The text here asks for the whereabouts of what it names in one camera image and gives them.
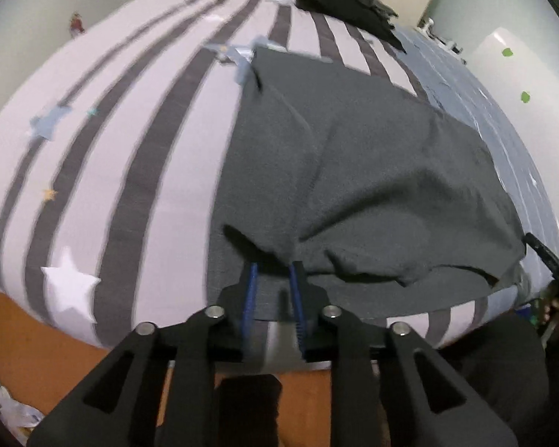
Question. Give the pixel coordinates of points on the red fire extinguisher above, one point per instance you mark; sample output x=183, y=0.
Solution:
x=78, y=23

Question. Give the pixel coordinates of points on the green sticker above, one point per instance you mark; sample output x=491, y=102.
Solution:
x=525, y=98
x=507, y=52

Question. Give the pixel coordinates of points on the grey shirt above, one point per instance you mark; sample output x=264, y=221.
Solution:
x=363, y=158

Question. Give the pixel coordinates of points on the striped patchwork bed cover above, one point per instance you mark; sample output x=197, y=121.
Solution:
x=121, y=186

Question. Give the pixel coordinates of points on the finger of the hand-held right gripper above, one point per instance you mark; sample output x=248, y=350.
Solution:
x=542, y=254

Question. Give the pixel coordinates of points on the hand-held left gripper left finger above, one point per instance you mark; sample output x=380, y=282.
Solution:
x=250, y=298

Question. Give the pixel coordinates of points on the white panel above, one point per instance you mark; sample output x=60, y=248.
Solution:
x=540, y=70

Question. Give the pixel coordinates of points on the white crumpled paper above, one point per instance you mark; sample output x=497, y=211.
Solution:
x=9, y=414

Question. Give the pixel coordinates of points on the black garment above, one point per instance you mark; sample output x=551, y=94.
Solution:
x=349, y=9

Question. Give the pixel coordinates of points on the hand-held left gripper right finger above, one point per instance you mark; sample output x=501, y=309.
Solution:
x=298, y=298

